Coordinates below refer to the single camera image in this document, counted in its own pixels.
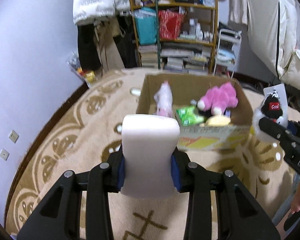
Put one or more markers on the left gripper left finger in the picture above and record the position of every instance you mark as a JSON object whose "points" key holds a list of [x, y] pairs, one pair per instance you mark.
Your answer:
{"points": [[57, 215]]}

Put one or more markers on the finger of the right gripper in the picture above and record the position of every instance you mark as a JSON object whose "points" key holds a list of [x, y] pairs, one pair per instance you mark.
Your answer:
{"points": [[286, 136]]}

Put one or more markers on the white penguin plush black cap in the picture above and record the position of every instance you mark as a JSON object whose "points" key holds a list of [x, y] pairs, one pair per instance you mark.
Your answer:
{"points": [[271, 108]]}

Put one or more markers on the yellow plush toy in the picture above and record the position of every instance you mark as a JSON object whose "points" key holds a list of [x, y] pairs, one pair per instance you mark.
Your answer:
{"points": [[216, 120]]}

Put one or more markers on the pink plush bear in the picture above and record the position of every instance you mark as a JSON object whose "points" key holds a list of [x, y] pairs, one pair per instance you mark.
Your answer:
{"points": [[218, 99]]}

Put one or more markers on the green snack packet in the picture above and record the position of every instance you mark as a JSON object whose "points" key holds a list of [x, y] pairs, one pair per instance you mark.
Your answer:
{"points": [[187, 117]]}

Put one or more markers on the pink white roll pillow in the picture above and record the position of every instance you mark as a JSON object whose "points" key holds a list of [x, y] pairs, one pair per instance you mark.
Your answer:
{"points": [[148, 142]]}

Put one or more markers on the pink plush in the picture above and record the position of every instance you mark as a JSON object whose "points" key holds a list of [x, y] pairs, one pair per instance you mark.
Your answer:
{"points": [[164, 99]]}

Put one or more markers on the person's right hand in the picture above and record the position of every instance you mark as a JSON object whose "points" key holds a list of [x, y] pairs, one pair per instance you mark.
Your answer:
{"points": [[295, 205]]}

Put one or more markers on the cardboard box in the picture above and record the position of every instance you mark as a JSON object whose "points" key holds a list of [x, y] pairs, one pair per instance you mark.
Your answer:
{"points": [[194, 133]]}

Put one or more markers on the white metal cart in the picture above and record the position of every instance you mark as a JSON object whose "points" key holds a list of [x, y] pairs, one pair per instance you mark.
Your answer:
{"points": [[227, 50]]}

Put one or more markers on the white garment bag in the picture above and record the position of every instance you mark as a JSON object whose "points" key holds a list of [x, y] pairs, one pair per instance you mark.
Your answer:
{"points": [[273, 36]]}

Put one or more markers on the wooden bookshelf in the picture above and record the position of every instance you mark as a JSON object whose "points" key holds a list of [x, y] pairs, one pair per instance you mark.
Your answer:
{"points": [[196, 43]]}

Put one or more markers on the red patterned bag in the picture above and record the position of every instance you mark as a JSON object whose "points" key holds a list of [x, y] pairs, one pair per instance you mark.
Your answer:
{"points": [[170, 23]]}

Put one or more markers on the teal bag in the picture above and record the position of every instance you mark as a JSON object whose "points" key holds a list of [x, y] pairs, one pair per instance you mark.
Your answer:
{"points": [[146, 25]]}

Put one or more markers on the wall socket lower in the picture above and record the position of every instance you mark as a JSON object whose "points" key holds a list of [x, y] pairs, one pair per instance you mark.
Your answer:
{"points": [[4, 154]]}

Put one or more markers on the wall socket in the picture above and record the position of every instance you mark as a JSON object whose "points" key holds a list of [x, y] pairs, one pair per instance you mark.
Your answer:
{"points": [[4, 154], [13, 136]]}

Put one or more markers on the wall socket upper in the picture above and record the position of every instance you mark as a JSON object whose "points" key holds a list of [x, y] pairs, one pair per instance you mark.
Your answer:
{"points": [[13, 136]]}

